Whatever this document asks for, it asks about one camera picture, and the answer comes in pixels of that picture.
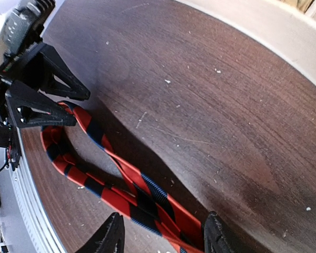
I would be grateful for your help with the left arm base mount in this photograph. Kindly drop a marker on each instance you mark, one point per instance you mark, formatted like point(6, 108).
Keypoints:
point(10, 142)

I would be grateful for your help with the red navy striped tie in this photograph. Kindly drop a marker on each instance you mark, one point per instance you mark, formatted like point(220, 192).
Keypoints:
point(138, 197)

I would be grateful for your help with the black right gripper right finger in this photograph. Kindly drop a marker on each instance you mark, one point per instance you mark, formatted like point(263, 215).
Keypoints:
point(218, 237)

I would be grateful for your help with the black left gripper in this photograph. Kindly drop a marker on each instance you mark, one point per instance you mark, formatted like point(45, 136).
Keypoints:
point(39, 69)

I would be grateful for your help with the wooden compartment box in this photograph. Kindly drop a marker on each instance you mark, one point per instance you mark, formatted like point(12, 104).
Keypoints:
point(281, 28)

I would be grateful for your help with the aluminium front rail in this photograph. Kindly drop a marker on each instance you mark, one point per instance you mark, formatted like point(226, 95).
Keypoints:
point(24, 223)

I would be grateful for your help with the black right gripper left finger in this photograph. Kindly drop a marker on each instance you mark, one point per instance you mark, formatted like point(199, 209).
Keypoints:
point(109, 238)

